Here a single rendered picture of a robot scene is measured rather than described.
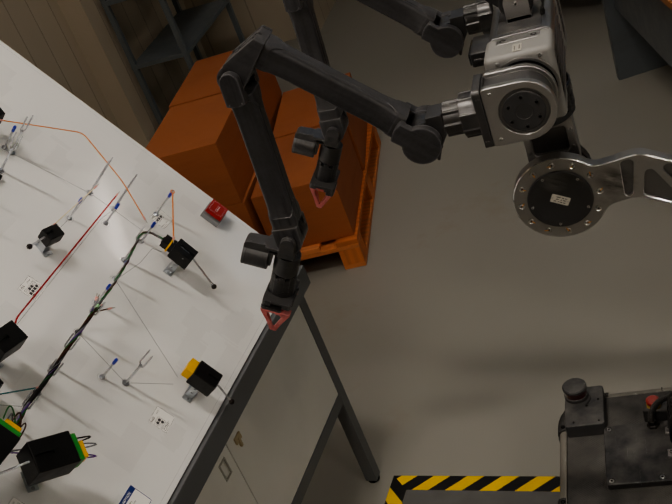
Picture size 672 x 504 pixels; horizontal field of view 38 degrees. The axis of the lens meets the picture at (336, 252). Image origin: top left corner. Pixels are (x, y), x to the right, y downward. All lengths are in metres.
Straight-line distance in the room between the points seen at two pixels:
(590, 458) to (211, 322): 1.10
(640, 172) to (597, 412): 0.94
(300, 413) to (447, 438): 0.71
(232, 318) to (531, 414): 1.21
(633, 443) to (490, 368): 0.89
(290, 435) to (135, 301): 0.62
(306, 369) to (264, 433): 0.30
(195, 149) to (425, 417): 1.54
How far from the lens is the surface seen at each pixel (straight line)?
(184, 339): 2.41
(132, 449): 2.21
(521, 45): 1.89
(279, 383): 2.67
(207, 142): 4.15
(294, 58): 1.85
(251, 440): 2.54
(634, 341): 3.49
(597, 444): 2.82
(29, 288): 2.32
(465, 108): 1.83
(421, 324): 3.83
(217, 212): 2.66
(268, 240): 2.10
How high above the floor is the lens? 2.23
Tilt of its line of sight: 30 degrees down
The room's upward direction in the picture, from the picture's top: 22 degrees counter-clockwise
